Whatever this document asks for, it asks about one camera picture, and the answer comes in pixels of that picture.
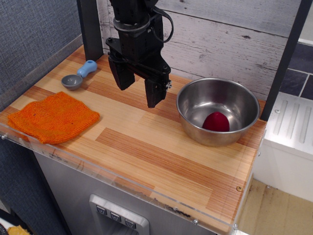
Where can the stainless steel bowl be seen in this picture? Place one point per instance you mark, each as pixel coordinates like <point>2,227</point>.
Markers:
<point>199,98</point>

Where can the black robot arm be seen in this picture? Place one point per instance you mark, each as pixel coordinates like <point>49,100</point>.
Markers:
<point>133,11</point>

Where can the silver dispenser button panel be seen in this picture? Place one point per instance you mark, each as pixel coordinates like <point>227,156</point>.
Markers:
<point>112,219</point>

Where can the dark grey right post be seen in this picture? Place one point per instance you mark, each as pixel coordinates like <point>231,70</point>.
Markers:
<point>296,30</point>

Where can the orange knitted cloth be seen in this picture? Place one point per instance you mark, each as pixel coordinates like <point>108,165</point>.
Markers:
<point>55,119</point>

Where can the dark red plastic eggplant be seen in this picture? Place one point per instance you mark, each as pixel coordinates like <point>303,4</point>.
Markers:
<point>217,122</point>

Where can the white toy cabinet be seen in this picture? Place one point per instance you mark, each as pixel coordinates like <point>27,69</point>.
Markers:
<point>285,159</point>

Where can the blue handled grey spoon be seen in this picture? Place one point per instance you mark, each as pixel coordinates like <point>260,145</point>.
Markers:
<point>74,81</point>

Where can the clear acrylic edge guard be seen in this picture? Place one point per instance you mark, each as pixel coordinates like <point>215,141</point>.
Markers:
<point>172,203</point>

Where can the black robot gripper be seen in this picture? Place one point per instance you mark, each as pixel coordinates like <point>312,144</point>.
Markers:
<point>138,50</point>

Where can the yellow object at corner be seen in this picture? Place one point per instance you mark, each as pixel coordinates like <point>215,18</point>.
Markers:
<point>17,230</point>

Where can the dark grey left post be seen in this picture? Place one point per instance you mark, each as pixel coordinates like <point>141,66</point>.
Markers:
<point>90,29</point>

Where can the dark grey post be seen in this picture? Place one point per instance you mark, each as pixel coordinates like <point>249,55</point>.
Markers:
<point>296,30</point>
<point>90,29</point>

